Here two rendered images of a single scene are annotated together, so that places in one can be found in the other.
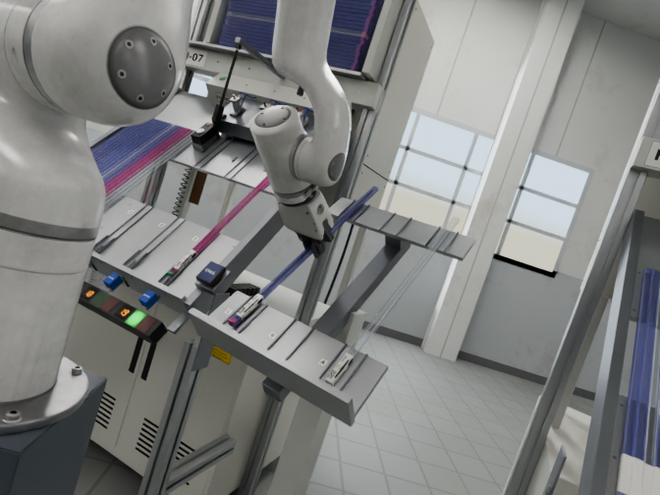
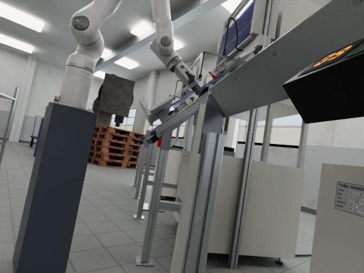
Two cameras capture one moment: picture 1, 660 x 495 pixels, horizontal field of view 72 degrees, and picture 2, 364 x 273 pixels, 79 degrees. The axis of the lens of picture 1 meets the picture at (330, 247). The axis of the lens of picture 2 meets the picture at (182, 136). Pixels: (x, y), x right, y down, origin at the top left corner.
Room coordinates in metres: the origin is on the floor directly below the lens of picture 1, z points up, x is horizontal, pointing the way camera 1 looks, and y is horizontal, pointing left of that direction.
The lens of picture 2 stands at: (0.31, -0.83, 0.58)
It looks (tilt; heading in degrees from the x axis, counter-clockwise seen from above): 5 degrees up; 55
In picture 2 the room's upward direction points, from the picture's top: 10 degrees clockwise
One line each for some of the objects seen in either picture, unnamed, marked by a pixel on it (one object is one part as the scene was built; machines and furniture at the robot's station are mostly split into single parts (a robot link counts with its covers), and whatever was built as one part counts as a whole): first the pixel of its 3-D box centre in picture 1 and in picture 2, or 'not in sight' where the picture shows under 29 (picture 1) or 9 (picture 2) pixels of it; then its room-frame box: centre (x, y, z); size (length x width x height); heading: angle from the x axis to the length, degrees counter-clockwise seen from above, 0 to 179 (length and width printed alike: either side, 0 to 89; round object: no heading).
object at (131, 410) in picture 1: (203, 361); (228, 199); (1.64, 0.31, 0.31); 0.70 x 0.65 x 0.62; 67
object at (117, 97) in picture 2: not in sight; (112, 117); (2.66, 6.67, 1.43); 1.47 x 1.32 x 2.86; 3
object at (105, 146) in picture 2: not in sight; (118, 148); (2.43, 5.00, 0.48); 1.34 x 0.92 x 0.96; 12
